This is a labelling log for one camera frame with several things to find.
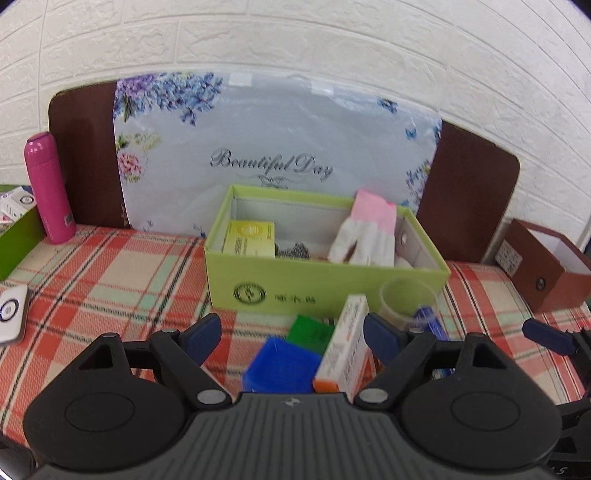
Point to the white blue small box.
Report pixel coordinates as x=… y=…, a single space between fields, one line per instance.
x=16 y=203

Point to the blue plastic box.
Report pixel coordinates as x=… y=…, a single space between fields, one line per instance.
x=281 y=367

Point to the yellow green medicine box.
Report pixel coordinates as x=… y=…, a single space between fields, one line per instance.
x=249 y=237

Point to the brown headboard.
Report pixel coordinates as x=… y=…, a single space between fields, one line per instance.
x=471 y=194

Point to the pink bottle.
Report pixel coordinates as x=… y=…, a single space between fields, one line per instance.
x=46 y=194

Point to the clear plastic cup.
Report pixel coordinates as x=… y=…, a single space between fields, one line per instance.
x=397 y=300

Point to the dark blue box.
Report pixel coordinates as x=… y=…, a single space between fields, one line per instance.
x=428 y=319

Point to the plaid mat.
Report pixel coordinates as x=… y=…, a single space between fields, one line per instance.
x=115 y=286

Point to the small green tray box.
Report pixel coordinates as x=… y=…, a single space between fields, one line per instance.
x=18 y=244

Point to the white glove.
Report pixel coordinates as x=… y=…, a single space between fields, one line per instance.
x=364 y=235

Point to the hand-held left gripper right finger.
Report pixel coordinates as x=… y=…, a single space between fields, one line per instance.
x=383 y=334

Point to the orange white medicine box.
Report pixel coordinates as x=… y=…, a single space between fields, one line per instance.
x=344 y=350

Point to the brown shoebox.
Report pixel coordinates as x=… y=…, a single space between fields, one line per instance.
x=531 y=277

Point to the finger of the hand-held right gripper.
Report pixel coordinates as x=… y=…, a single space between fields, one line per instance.
x=549 y=334

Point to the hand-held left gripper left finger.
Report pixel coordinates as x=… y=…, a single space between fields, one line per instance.
x=203 y=334

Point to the large green cardboard box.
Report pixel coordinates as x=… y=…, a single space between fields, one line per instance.
x=323 y=286

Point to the white rounded device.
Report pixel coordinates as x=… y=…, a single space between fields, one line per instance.
x=11 y=314

